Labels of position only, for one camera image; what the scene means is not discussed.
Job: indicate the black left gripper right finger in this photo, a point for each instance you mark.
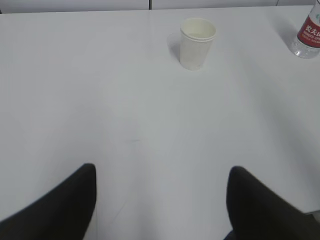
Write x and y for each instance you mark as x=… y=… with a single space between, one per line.
x=257 y=213

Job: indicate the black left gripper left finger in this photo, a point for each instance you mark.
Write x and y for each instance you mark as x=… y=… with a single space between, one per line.
x=64 y=213

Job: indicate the white paper cup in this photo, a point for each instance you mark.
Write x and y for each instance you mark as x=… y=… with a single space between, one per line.
x=197 y=36

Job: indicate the Nongfu Spring water bottle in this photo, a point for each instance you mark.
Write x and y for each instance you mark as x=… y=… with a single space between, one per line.
x=306 y=44

